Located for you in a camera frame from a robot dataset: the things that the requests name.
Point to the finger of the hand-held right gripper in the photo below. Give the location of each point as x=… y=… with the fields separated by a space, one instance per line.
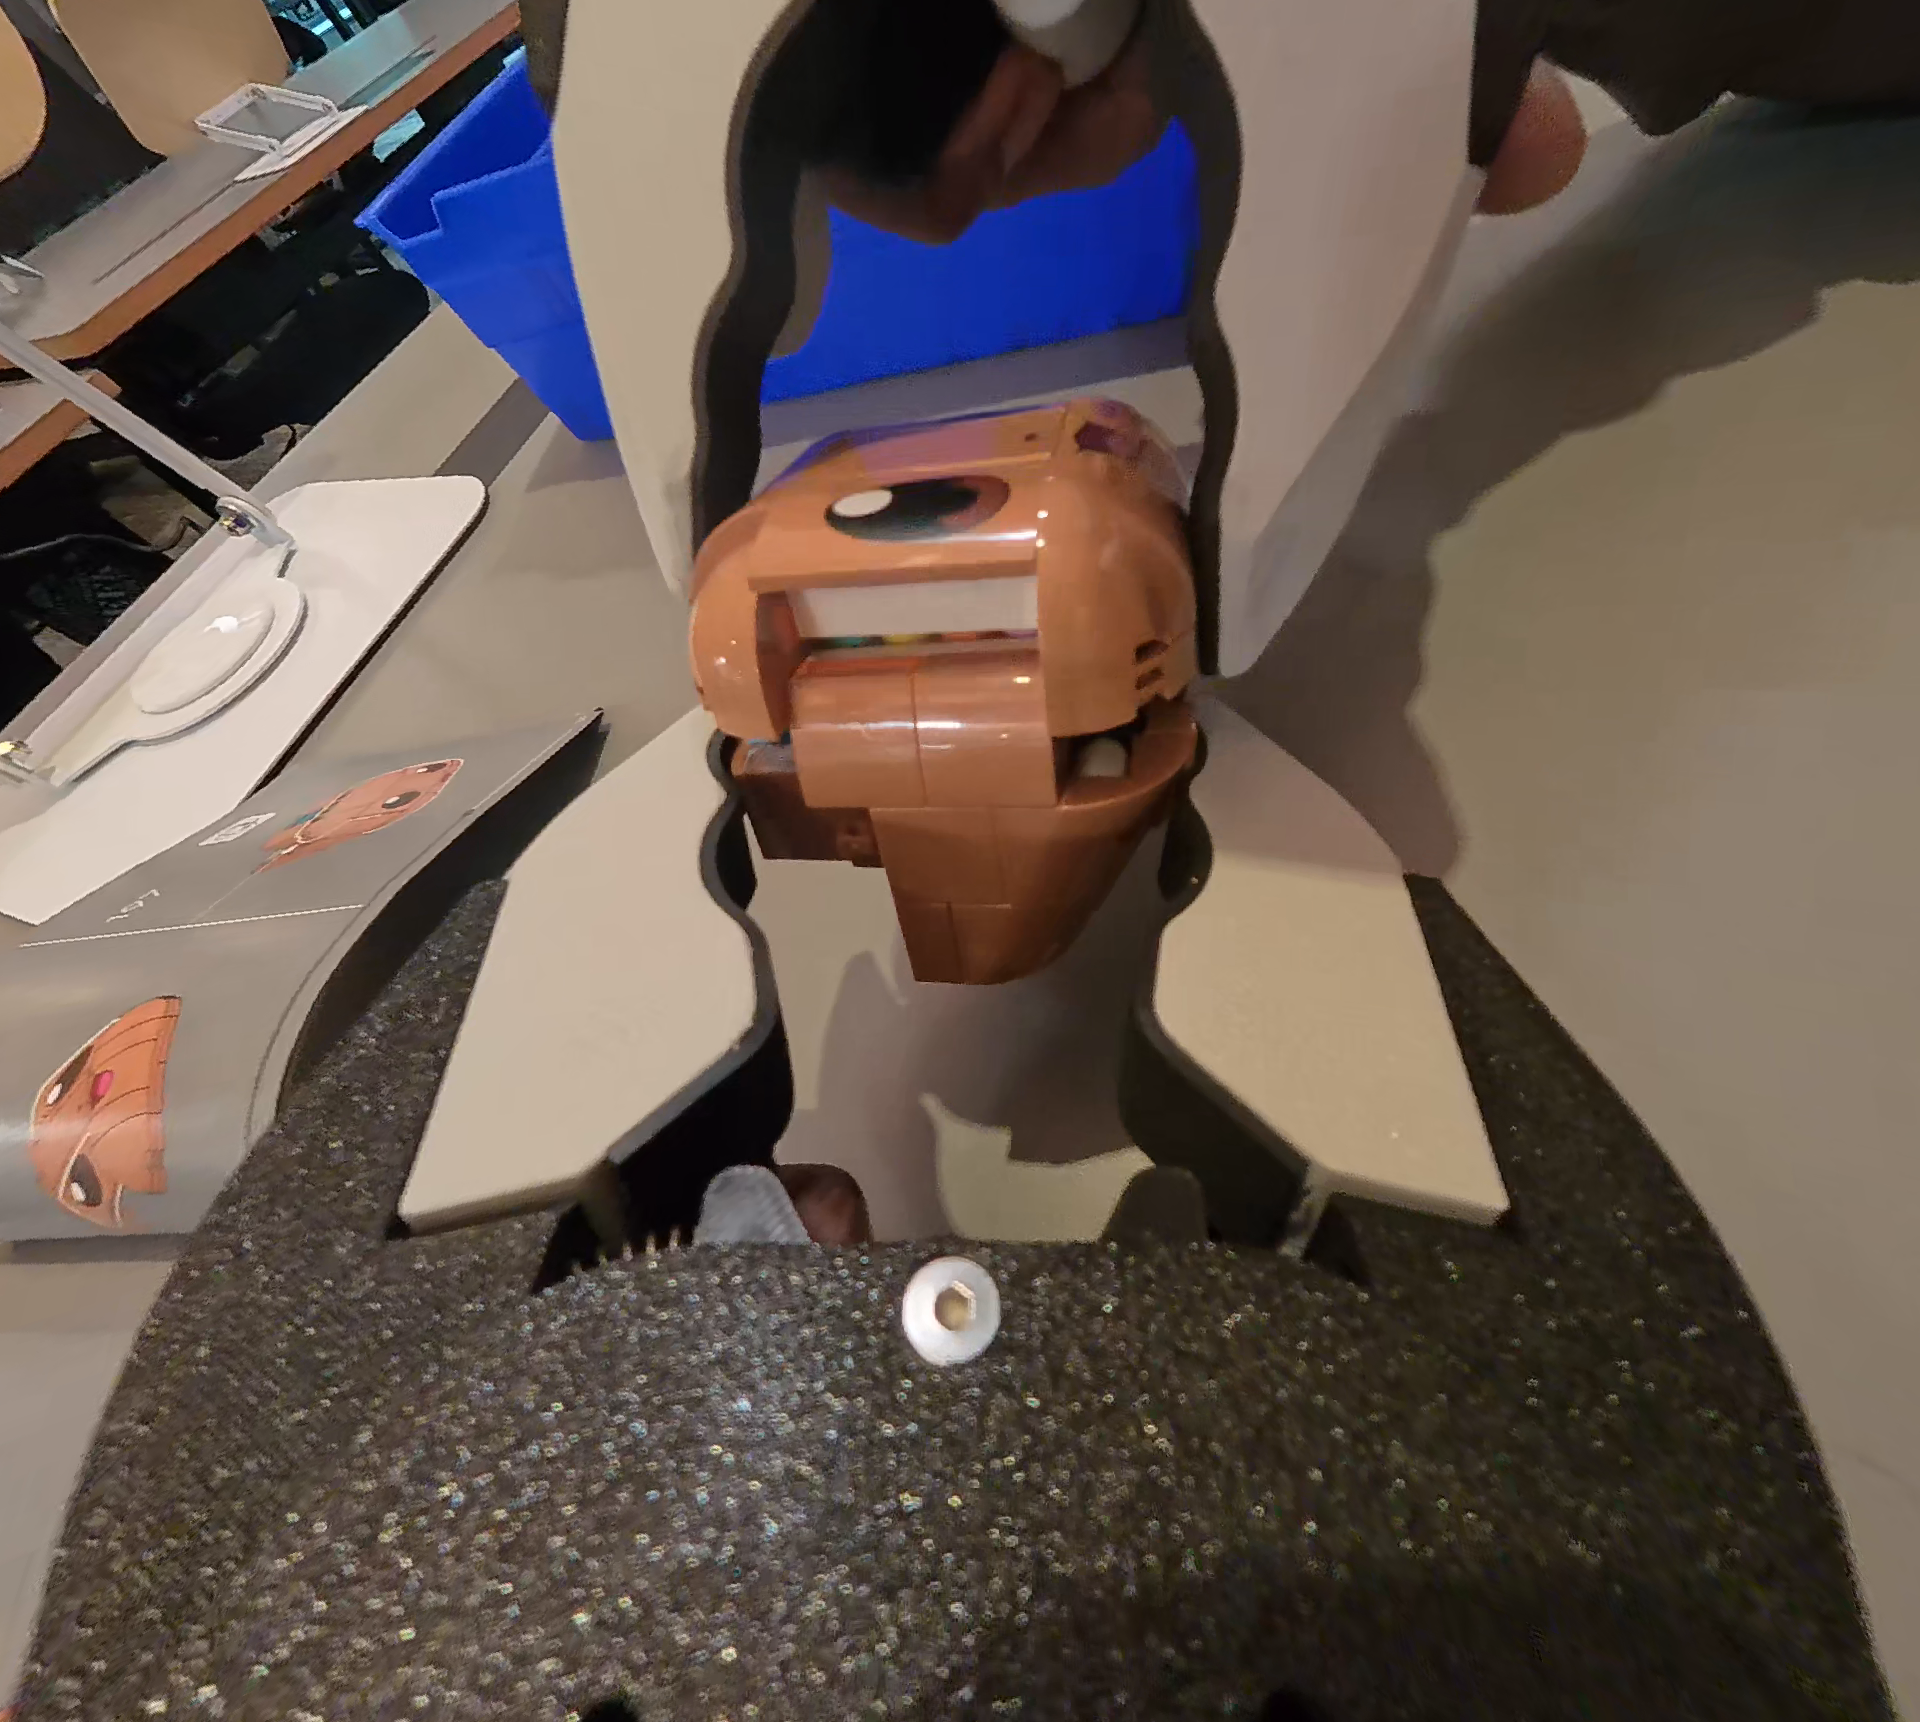
x=663 y=102
x=1336 y=176

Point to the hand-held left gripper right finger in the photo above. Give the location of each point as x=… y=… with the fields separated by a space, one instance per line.
x=1322 y=1018

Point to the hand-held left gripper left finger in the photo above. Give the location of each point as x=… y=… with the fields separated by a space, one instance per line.
x=602 y=1002

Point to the grey instruction booklet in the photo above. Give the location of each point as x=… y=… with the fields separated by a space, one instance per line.
x=149 y=1002

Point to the brown lego head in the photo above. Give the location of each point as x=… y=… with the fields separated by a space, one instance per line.
x=961 y=706

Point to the person's right hand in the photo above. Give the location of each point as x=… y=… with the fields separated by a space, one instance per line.
x=1528 y=141

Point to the person's left hand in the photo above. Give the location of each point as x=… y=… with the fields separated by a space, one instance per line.
x=835 y=1202

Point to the blue plastic bin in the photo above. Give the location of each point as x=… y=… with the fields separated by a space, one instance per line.
x=498 y=238

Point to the wooden top desk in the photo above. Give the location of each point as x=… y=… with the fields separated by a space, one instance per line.
x=304 y=163

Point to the small clear desk stand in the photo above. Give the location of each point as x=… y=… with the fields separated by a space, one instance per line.
x=278 y=123

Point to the white desk stand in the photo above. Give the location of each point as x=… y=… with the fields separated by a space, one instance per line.
x=345 y=553

